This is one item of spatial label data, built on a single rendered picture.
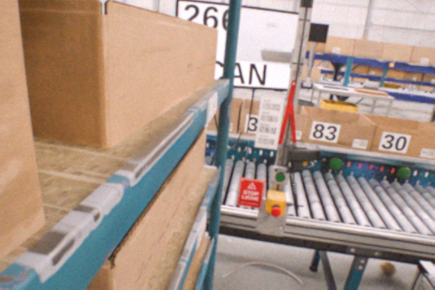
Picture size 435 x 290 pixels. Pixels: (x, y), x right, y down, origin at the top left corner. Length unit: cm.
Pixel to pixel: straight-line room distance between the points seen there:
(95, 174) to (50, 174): 3
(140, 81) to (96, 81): 5
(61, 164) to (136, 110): 8
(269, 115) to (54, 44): 88
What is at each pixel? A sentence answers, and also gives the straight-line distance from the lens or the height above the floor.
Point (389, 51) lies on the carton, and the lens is 662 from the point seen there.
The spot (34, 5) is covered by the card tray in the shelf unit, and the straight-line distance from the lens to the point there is 23.
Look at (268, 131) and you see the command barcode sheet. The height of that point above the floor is 111.
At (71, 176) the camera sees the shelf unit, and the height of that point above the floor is 134.
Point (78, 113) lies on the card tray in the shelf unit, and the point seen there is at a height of 136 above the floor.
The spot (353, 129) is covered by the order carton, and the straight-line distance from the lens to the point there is 174.
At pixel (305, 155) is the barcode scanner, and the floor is 106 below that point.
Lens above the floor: 142
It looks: 18 degrees down
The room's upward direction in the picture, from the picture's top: 5 degrees clockwise
